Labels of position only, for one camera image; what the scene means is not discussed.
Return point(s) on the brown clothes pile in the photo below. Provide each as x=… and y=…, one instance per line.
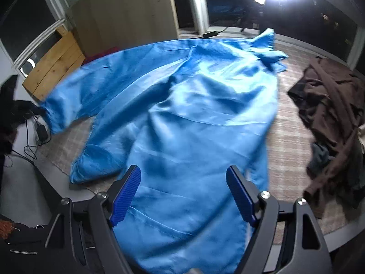
x=333, y=105

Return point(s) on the black charger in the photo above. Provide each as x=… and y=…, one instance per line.
x=42, y=132

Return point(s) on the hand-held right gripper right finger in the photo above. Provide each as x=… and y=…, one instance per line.
x=241, y=199

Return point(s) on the beige plaid mat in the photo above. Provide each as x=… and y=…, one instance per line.
x=290, y=154

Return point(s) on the black power adapter brick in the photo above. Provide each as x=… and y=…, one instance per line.
x=209, y=33

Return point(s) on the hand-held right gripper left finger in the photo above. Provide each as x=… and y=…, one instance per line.
x=127, y=197

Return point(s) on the blue satin garment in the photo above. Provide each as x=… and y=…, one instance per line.
x=185, y=120

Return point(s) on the dark cloth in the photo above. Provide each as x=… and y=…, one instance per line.
x=11, y=111

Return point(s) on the light wood panel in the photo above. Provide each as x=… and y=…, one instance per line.
x=122, y=14

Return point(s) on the pine plank board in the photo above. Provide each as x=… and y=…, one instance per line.
x=54, y=68

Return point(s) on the black zippered jacket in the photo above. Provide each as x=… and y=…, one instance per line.
x=25, y=242

